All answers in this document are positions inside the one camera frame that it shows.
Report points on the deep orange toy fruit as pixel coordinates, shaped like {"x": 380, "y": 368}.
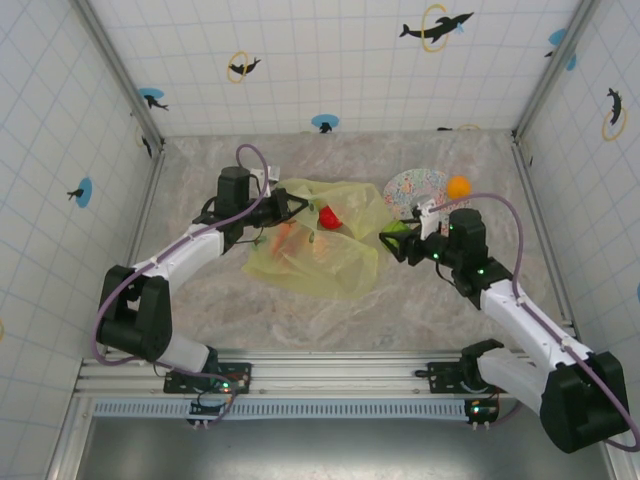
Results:
{"x": 284, "y": 242}

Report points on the yellow-orange pear-shaped toy fruit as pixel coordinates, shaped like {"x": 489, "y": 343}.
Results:
{"x": 322, "y": 248}

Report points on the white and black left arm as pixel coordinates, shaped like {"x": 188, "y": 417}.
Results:
{"x": 190, "y": 250}

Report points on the yellow printed plastic bag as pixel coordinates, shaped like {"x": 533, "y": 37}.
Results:
{"x": 320, "y": 275}

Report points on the red wrinkled toy fruit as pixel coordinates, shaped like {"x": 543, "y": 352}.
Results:
{"x": 330, "y": 218}

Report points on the colourful patterned round plate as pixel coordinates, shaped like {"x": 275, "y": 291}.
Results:
{"x": 410, "y": 187}

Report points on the aluminium side rail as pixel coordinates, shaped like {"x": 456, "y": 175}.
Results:
{"x": 150, "y": 200}
{"x": 545, "y": 240}

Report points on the long aluminium frame rail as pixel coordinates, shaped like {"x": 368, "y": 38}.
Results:
{"x": 350, "y": 372}

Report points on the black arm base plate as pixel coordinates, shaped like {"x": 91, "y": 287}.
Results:
{"x": 445, "y": 372}
{"x": 235, "y": 372}

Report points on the black fish blue circle sticker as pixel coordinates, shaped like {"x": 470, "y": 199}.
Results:
{"x": 325, "y": 122}
{"x": 152, "y": 99}
{"x": 81, "y": 192}
{"x": 559, "y": 37}

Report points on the round orange toy fruit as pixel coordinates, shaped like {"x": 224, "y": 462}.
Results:
{"x": 458, "y": 186}

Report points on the green toy apple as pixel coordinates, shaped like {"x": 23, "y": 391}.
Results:
{"x": 395, "y": 227}

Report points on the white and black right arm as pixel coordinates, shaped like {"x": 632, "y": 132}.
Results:
{"x": 530, "y": 320}

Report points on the aluminium frame post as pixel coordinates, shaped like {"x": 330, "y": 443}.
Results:
{"x": 115, "y": 65}
{"x": 555, "y": 65}

